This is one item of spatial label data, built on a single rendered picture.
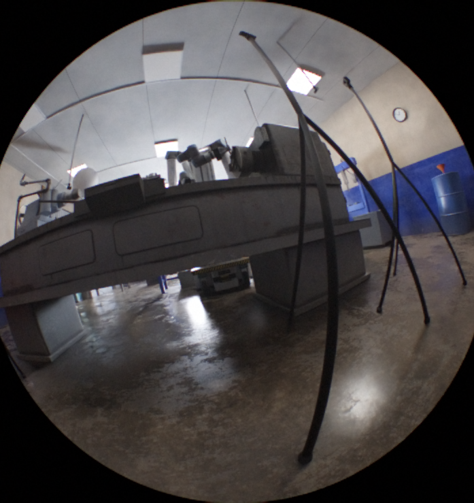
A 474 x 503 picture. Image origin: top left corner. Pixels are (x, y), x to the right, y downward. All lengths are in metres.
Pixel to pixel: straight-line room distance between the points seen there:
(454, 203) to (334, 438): 3.11
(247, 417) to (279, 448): 0.14
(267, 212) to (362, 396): 0.96
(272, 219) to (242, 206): 0.19
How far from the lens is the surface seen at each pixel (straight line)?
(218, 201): 0.96
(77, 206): 1.10
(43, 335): 1.44
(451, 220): 3.26
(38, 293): 1.11
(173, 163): 2.18
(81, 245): 1.08
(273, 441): 0.49
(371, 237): 3.05
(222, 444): 0.51
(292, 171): 1.27
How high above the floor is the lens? 0.44
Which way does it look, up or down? level
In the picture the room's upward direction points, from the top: 12 degrees counter-clockwise
